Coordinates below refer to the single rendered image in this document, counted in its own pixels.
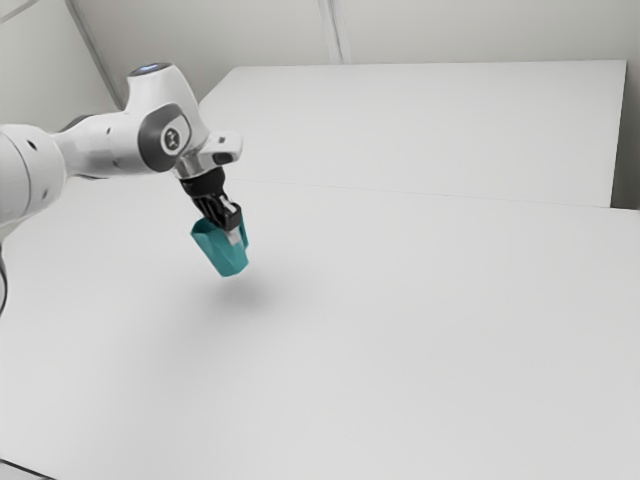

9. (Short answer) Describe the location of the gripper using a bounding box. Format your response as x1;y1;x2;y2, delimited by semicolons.
179;168;244;246

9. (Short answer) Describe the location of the teal faceted mug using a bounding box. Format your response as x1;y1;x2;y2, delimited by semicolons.
189;212;250;277

